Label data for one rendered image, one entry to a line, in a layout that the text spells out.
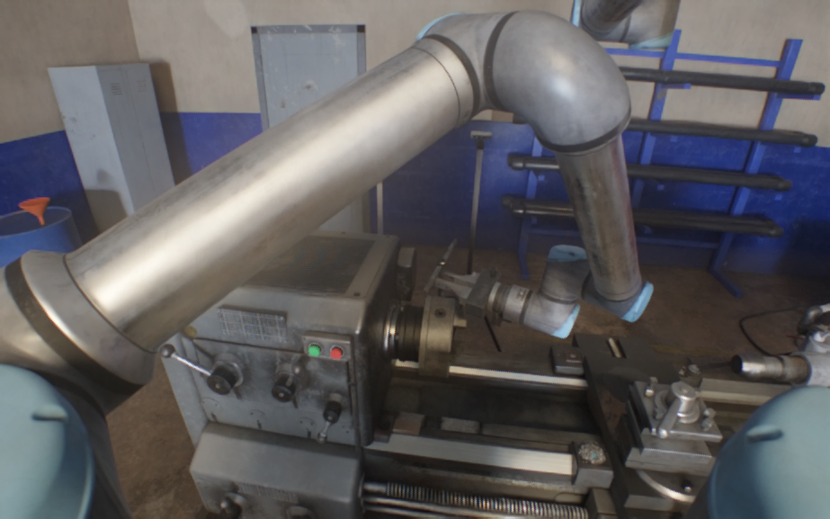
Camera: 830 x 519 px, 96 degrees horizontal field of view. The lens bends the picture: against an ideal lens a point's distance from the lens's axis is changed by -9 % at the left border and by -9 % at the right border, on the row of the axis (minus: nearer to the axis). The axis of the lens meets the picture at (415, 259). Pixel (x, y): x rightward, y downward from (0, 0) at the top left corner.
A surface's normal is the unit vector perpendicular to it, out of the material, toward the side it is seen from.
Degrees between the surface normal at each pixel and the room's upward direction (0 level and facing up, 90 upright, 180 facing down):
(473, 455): 36
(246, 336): 90
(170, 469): 0
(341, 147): 69
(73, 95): 90
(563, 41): 55
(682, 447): 0
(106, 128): 90
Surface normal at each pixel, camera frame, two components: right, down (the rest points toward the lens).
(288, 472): -0.06, -0.52
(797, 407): -0.11, -0.92
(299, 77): -0.14, 0.45
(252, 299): -0.09, -0.31
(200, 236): 0.43, -0.04
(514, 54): -0.54, 0.18
